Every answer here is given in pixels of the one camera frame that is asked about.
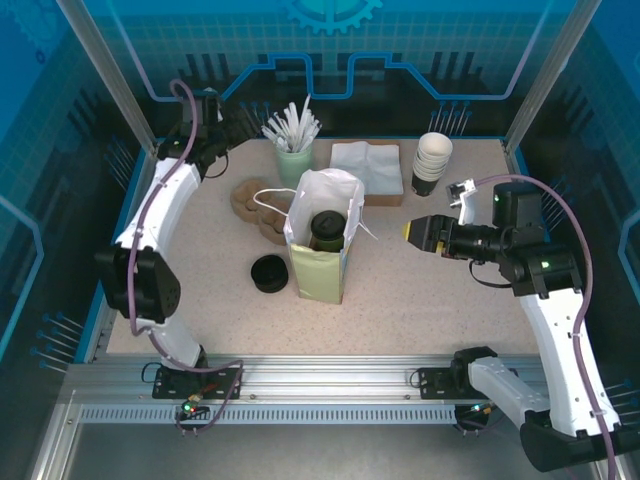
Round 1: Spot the green straw holder cup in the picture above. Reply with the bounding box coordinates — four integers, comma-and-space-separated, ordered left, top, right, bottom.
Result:
276, 141, 316, 189

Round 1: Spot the black plastic cup lid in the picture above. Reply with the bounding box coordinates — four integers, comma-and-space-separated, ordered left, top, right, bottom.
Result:
309, 210, 347, 239

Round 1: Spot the stack of black lids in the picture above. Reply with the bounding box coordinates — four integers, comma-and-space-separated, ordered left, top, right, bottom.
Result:
249, 253, 290, 294

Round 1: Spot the slotted grey cable duct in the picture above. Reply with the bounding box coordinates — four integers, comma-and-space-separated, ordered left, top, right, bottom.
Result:
78, 404, 459, 426

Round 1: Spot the aluminium frame post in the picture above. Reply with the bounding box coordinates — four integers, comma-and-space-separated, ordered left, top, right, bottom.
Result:
55, 0, 166, 154
504, 0, 601, 151

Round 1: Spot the stack of paper cups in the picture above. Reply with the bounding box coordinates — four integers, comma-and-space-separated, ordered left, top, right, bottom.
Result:
411, 131, 454, 197

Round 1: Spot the green and white paper bag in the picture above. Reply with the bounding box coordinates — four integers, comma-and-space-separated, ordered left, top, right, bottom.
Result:
252, 168, 379, 305

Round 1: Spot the stack of pulp cup carriers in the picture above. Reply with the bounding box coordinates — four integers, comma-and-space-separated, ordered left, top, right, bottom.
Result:
229, 179, 296, 246

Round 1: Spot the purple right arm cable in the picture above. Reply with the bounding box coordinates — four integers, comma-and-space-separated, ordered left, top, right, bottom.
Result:
472, 174, 619, 480

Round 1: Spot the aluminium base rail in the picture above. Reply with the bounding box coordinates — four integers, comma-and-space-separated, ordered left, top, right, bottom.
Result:
67, 353, 551, 401

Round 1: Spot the stack of white napkins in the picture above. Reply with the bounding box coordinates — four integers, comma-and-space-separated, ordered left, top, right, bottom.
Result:
328, 141, 405, 196
329, 141, 407, 208

